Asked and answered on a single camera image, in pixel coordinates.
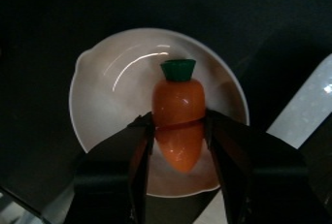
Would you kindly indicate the orange toy carrot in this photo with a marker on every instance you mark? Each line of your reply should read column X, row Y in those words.
column 176, row 98

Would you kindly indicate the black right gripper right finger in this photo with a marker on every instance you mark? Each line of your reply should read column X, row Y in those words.
column 258, row 176

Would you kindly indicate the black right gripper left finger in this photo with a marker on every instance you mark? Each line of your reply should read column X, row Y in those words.
column 107, row 176

